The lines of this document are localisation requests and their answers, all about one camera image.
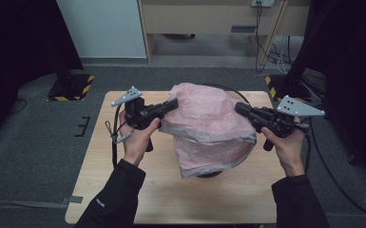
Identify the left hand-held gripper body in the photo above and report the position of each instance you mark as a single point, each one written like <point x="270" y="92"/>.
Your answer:
<point x="138" y="114"/>

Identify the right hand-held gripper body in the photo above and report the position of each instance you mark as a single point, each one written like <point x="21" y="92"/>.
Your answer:
<point x="282" y="122"/>

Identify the pink plastic trash bag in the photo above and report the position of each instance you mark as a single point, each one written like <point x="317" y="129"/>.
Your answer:
<point x="207" y="126"/>

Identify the black mesh trash bin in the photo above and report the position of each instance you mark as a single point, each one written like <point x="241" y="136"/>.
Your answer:
<point x="209" y="174"/>

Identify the person's left hand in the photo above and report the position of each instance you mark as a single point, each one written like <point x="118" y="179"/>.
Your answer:
<point x="138" y="139"/>

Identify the person's right hand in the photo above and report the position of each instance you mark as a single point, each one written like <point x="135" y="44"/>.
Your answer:
<point x="286" y="152"/>

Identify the black yellow striped stand base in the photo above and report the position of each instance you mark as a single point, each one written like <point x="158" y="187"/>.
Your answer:
<point x="282" y="85"/>
<point x="71" y="88"/>

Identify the white panel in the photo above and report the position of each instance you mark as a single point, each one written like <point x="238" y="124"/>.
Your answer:
<point x="101" y="28"/>

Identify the light wooden desk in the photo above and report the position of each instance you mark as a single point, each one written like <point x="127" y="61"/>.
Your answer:
<point x="202" y="19"/>

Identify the dark curtain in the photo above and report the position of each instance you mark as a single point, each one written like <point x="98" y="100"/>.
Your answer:
<point x="355" y="63"/>
<point x="19" y="41"/>

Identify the grey tape piece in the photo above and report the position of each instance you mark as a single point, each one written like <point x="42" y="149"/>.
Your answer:
<point x="73" y="199"/>

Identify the grey floor strip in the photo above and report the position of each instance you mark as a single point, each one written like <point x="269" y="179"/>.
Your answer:
<point x="19" y="204"/>

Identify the grey wall socket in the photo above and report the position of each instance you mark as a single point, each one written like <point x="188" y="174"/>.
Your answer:
<point x="263" y="2"/>

